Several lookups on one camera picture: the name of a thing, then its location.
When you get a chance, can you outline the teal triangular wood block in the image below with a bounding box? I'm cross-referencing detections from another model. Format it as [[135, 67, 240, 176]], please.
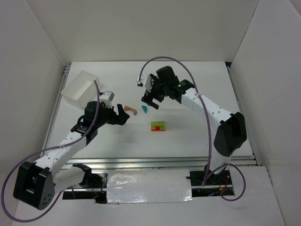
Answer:
[[142, 105, 148, 113]]

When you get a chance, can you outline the green wood arch block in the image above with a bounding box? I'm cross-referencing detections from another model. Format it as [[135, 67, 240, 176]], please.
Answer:
[[150, 121, 165, 130]]

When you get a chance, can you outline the red rectangular wood block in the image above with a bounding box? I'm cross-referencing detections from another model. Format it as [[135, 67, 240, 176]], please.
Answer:
[[151, 126, 165, 131]]

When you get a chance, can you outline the white plastic bin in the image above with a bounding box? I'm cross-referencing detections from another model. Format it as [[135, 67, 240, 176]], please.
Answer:
[[61, 70, 103, 110]]

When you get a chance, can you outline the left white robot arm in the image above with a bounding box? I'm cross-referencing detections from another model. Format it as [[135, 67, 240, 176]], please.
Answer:
[[13, 101, 130, 210]]

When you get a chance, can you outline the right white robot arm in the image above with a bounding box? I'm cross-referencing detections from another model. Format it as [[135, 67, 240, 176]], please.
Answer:
[[137, 66, 247, 184]]

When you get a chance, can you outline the shiny white tape sheet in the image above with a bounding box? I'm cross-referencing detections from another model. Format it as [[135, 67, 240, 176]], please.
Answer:
[[106, 169, 192, 204]]

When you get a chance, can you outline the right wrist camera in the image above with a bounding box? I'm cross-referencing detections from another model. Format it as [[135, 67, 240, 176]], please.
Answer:
[[137, 74, 152, 92]]

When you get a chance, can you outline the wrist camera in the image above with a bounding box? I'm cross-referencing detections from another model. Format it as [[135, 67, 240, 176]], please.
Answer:
[[137, 74, 152, 92], [100, 91, 115, 108]]

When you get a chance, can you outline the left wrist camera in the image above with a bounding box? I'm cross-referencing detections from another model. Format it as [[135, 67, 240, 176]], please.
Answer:
[[100, 91, 115, 108]]

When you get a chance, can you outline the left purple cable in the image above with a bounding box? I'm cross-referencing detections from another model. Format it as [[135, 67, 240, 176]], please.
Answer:
[[1, 81, 104, 223]]

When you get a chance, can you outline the purple cable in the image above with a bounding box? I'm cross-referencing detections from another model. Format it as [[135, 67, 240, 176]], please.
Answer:
[[1, 81, 104, 223], [137, 56, 246, 201]]

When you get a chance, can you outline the aluminium rail frame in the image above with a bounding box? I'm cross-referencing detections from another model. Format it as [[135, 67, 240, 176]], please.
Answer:
[[35, 61, 263, 170]]

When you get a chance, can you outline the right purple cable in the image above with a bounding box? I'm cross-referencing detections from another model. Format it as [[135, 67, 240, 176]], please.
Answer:
[[137, 56, 246, 201]]

